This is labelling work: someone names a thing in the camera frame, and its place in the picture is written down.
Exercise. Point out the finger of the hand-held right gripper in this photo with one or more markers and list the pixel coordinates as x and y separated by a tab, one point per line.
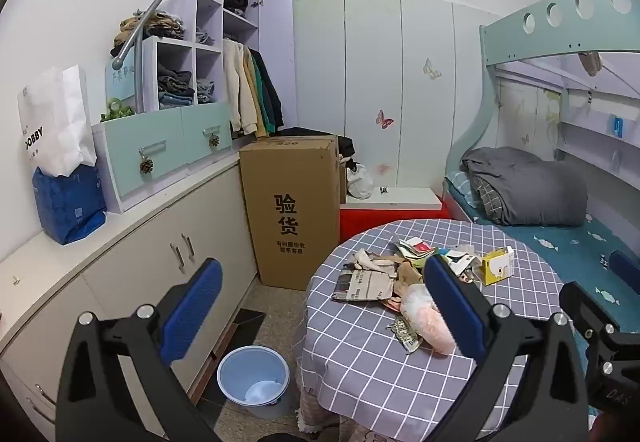
587	309
626	268

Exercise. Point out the newspaper printed paper piece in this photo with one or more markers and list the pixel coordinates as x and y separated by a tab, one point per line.
362	286

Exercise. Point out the silver snack wrapper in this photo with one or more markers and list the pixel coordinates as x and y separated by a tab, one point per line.
406	334

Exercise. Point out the pine cone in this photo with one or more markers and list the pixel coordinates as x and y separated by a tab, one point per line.
214	140
147	165

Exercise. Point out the faint pink butterfly sticker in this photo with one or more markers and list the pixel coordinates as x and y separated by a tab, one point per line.
382	168

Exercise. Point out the torn beige cardboard scraps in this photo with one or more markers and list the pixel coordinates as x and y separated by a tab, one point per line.
370	261

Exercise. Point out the white card with red label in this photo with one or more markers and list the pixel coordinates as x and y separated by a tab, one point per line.
417	249

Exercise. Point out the pink fluffy item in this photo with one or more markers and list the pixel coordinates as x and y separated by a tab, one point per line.
430	322

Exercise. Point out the folded dark jeans stack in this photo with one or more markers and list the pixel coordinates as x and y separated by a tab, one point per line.
175	86

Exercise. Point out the green hanging jacket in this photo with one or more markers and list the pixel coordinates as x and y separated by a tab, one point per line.
264	106

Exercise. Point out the blue and white packaging pieces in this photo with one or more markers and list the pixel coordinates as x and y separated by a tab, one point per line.
462	259

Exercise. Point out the white wardrobe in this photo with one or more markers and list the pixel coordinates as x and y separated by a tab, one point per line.
400	46

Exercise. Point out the grey checkered tablecloth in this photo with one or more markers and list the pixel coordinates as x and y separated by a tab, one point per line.
370	372

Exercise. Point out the low cream cabinet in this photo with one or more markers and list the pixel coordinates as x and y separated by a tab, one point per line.
125	252

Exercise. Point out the mint green drawer unit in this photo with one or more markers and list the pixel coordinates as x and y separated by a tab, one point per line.
155	149

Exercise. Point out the folded blue clothes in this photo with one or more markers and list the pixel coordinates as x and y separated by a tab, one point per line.
205	91

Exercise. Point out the small blue box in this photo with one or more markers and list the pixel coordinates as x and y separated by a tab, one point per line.
618	126

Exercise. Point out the white board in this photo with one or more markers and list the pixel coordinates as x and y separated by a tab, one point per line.
400	198

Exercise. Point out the lilac stepped shelf unit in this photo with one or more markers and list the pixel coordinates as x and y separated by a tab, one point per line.
210	21

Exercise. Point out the brown hanging object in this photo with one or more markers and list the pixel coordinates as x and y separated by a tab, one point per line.
591	62

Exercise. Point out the red storage box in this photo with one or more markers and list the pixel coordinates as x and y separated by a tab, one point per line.
390	219

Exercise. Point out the teal patterned bed sheet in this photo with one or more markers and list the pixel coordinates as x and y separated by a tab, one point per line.
565	252

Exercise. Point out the white paper shopping bag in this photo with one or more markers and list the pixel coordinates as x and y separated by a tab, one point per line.
55	121

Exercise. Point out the black hanging jacket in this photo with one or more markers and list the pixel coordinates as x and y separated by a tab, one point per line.
274	96

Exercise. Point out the grey quilt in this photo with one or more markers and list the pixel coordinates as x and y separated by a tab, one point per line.
530	187

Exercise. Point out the blue plaid pillow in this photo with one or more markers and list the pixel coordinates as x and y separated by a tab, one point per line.
462	189

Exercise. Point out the tall brown cardboard box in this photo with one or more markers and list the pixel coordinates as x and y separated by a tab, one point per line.
290	212

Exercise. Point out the green artificial plant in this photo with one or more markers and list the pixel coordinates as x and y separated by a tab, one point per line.
117	111

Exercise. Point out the mint green bunk bed frame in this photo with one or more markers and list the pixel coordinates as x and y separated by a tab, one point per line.
505	46

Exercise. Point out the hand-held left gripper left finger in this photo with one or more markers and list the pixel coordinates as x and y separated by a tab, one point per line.
192	312

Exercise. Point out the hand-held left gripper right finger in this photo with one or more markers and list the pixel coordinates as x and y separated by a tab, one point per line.
452	307

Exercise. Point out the folded grey clothes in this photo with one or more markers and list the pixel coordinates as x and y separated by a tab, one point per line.
202	36

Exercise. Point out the cream hanging jacket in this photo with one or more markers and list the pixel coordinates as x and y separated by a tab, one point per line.
237	86

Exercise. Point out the pile of folded brown clothes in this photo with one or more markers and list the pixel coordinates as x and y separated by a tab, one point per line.
150	26

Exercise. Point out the pink plaid table skirt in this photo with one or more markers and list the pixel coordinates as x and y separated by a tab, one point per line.
320	414

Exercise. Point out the black clothing heap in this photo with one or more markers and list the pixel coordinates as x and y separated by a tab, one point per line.
346	149

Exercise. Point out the pale butterfly sticker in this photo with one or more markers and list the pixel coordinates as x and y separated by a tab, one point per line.
431	69

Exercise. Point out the mint green written board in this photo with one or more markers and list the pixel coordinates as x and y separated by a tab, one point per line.
122	79

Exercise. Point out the white plastic bag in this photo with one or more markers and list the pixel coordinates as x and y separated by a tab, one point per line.
360	183

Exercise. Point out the brown paper pieces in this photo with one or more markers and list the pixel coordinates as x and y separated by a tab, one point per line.
407	277

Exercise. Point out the yellow and white small box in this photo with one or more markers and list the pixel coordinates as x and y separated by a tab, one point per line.
497	267

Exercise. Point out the blue plastic waste bin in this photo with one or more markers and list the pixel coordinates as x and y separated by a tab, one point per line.
235	372

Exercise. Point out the folded black clothes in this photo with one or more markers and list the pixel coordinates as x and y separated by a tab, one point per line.
235	1

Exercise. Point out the beige hanging jacket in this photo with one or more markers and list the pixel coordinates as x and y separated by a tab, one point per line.
255	111

